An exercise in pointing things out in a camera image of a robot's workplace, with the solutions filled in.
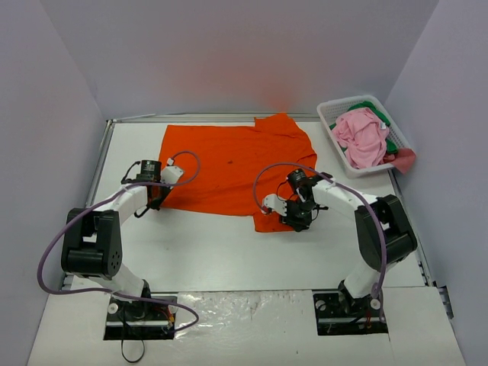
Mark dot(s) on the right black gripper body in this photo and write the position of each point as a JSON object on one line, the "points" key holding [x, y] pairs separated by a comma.
{"points": [[296, 218]]}

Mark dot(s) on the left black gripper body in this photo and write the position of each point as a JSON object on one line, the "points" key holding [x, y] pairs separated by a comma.
{"points": [[155, 199]]}

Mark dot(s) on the orange t-shirt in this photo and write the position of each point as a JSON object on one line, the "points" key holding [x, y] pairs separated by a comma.
{"points": [[227, 168]]}

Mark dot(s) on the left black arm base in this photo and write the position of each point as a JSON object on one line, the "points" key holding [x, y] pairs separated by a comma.
{"points": [[138, 320]]}

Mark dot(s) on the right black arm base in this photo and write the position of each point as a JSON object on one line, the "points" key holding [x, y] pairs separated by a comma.
{"points": [[338, 315]]}

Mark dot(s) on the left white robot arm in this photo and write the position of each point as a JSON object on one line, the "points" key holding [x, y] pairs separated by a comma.
{"points": [[92, 246]]}

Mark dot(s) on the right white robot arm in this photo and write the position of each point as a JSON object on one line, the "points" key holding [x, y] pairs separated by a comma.
{"points": [[383, 232]]}

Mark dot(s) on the green t-shirt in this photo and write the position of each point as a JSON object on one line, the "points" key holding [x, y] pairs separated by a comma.
{"points": [[365, 127]]}

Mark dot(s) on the salmon pink t-shirt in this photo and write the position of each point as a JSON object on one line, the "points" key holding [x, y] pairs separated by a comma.
{"points": [[402, 160]]}

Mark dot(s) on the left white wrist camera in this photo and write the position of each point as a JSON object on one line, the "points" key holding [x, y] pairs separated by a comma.
{"points": [[171, 173]]}

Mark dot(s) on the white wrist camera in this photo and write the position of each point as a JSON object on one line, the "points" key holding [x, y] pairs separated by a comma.
{"points": [[272, 203], [171, 173]]}

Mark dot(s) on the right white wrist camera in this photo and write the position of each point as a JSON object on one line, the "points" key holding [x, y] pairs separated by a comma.
{"points": [[272, 203]]}

